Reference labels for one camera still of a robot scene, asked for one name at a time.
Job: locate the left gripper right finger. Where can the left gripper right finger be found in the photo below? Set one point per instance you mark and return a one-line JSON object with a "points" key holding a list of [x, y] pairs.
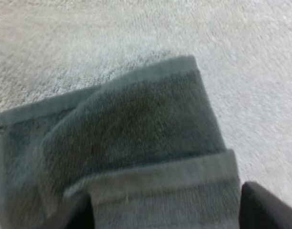
{"points": [[264, 207]]}

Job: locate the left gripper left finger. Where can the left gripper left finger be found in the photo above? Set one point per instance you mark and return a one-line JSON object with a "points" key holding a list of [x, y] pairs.
{"points": [[81, 212]]}

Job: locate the grey-green towel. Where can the grey-green towel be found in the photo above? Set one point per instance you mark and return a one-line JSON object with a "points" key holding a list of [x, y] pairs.
{"points": [[136, 133]]}

